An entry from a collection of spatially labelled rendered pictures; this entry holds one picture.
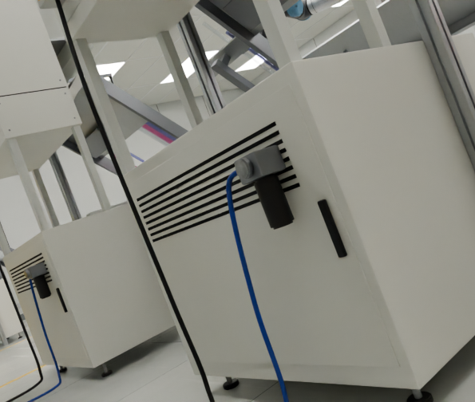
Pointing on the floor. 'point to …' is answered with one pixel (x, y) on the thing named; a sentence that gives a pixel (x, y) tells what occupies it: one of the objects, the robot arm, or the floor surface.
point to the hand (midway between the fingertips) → (244, 52)
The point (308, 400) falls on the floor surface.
